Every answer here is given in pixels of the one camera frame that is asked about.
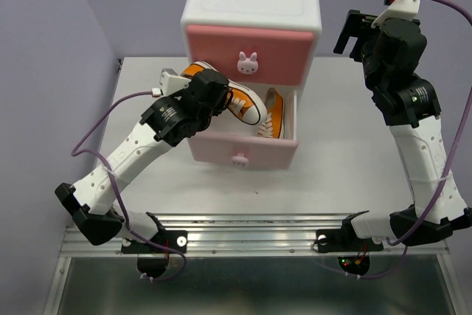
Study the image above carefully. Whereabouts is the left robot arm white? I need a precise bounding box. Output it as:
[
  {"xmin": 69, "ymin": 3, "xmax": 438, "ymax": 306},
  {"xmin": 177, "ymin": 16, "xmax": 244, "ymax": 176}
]
[{"xmin": 55, "ymin": 69, "xmax": 232, "ymax": 252}]

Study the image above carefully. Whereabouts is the pink bunny knob top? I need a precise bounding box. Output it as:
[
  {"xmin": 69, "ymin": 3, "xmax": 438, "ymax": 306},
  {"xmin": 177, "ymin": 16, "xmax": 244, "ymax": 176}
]
[{"xmin": 237, "ymin": 51, "xmax": 259, "ymax": 75}]

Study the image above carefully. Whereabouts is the pink bunny knob bottom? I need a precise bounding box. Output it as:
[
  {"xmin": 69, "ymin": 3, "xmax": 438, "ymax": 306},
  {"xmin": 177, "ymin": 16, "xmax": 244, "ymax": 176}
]
[{"xmin": 231, "ymin": 153, "xmax": 249, "ymax": 167}]

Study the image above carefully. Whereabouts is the orange sneaker front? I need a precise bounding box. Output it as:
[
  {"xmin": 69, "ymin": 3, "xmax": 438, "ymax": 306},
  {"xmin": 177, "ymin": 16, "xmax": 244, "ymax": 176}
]
[{"xmin": 181, "ymin": 60, "xmax": 267, "ymax": 125}]

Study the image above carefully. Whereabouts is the pink bunny knob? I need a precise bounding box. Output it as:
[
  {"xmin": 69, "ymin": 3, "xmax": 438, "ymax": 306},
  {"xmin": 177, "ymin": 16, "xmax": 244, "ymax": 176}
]
[
  {"xmin": 237, "ymin": 51, "xmax": 259, "ymax": 75},
  {"xmin": 231, "ymin": 153, "xmax": 249, "ymax": 167}
]

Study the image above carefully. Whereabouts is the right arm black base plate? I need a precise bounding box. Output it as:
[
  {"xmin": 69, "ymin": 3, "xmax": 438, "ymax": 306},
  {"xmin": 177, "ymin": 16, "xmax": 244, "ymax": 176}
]
[{"xmin": 311, "ymin": 228, "xmax": 384, "ymax": 277}]

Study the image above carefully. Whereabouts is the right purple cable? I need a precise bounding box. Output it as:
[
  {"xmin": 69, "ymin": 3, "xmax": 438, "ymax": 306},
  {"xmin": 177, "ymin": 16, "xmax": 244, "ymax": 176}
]
[{"xmin": 313, "ymin": 0, "xmax": 472, "ymax": 280}]

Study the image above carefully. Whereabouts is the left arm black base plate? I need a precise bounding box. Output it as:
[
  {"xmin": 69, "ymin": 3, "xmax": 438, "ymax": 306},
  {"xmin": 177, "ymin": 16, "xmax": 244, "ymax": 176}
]
[{"xmin": 121, "ymin": 229, "xmax": 189, "ymax": 280}]

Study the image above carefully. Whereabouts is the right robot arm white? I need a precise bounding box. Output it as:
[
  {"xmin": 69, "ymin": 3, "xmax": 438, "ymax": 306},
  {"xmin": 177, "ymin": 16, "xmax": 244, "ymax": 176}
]
[{"xmin": 333, "ymin": 10, "xmax": 471, "ymax": 249}]

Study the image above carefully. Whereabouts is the orange sneaker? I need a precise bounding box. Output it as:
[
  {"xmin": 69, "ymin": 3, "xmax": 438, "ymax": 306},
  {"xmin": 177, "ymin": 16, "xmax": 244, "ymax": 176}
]
[
  {"xmin": 257, "ymin": 88, "xmax": 285, "ymax": 139},
  {"xmin": 181, "ymin": 60, "xmax": 267, "ymax": 125}
]

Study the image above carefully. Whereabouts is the dark pink top drawer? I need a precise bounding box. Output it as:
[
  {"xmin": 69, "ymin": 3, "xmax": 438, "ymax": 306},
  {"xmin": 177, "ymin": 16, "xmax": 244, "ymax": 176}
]
[{"xmin": 186, "ymin": 24, "xmax": 316, "ymax": 86}]

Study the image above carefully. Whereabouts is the light pink bottom drawer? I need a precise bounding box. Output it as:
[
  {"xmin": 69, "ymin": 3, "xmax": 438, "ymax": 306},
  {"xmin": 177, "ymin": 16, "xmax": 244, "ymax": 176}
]
[{"xmin": 188, "ymin": 86, "xmax": 299, "ymax": 170}]

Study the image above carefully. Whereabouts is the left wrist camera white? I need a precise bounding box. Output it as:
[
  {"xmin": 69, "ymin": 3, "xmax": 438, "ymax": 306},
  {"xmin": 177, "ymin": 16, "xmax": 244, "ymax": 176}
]
[{"xmin": 159, "ymin": 69, "xmax": 191, "ymax": 97}]

